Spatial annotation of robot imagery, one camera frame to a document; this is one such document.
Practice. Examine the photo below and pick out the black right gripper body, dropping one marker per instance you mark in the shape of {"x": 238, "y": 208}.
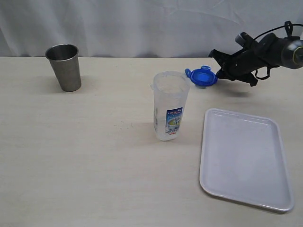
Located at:
{"x": 239, "y": 66}

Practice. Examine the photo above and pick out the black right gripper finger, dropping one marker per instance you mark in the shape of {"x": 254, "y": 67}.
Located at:
{"x": 221, "y": 74}

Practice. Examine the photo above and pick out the blue container lid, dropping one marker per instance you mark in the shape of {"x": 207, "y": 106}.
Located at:
{"x": 202, "y": 77}

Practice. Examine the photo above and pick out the clear tall plastic container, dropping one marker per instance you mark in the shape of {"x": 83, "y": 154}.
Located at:
{"x": 170, "y": 91}

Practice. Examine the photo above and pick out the stainless steel cup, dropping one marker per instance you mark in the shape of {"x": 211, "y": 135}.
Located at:
{"x": 65, "y": 63}

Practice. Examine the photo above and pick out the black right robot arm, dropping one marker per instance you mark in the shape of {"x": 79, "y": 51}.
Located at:
{"x": 275, "y": 52}

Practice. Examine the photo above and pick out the white plastic tray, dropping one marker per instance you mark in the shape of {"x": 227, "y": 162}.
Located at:
{"x": 243, "y": 160}

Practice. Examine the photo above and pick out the white backdrop curtain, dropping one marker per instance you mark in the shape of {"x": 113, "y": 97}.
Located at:
{"x": 138, "y": 28}

